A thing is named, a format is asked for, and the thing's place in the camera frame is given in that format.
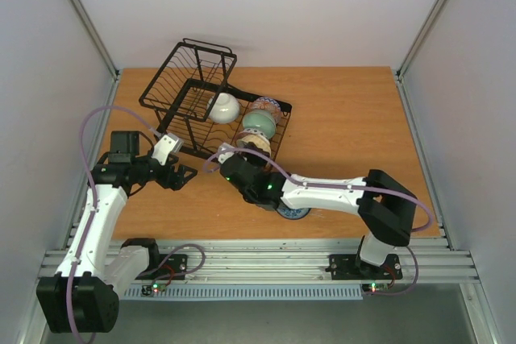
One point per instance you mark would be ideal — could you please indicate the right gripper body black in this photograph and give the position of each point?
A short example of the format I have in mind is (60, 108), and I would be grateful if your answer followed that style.
(245, 158)

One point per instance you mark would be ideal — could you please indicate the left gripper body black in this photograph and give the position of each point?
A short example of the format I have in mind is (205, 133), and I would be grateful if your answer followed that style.
(165, 180)

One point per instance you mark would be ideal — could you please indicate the blue floral white bowl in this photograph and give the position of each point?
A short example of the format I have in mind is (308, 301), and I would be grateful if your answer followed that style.
(293, 214)

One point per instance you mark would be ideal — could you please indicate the yellow blue patterned bowl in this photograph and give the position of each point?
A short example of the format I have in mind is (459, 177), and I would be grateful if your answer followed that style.
(258, 141)

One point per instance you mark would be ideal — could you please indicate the red white patterned bowl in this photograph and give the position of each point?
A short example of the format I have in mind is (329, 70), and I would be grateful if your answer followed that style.
(251, 131)

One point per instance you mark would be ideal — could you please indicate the teal green bowl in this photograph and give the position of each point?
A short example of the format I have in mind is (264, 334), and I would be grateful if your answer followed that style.
(261, 120)

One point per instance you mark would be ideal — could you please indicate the white ceramic bowl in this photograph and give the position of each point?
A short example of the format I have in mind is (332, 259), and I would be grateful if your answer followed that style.
(224, 108)

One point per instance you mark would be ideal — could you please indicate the black wire dish rack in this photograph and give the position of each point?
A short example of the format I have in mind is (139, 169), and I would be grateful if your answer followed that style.
(180, 93)

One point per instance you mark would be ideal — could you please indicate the blue orange patterned bowl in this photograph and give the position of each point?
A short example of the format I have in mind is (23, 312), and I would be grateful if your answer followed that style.
(268, 104)

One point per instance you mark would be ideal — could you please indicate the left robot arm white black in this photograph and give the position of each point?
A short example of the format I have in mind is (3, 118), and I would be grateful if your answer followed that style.
(82, 296)

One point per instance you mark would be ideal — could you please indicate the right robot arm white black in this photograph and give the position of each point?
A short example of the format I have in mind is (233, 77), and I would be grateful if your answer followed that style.
(384, 206)

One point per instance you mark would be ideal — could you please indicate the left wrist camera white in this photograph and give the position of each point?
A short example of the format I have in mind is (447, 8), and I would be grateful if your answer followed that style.
(168, 144)

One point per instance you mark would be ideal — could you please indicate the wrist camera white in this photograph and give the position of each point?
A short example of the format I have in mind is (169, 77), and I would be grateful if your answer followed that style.
(168, 144)
(225, 151)

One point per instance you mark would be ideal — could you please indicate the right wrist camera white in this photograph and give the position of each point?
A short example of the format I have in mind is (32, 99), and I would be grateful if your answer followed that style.
(225, 151)

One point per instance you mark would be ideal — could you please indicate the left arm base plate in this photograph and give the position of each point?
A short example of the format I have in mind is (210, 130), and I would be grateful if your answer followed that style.
(174, 268)

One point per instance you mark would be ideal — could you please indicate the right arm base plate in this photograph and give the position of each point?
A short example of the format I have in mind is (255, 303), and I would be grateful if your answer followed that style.
(351, 267)

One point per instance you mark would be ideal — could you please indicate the grey slotted cable duct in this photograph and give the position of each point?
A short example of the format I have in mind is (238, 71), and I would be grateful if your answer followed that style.
(230, 292)

